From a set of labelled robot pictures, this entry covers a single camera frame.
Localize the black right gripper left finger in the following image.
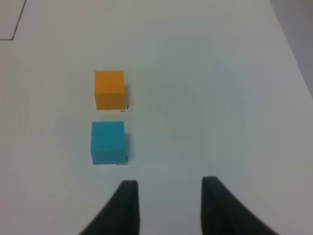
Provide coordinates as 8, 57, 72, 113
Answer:
81, 180, 140, 235

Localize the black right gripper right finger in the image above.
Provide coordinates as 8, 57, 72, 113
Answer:
201, 176, 277, 235

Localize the blue cube block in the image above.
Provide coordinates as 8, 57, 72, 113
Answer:
90, 121, 126, 165

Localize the loose orange cube block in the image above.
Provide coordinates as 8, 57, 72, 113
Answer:
94, 70, 126, 110

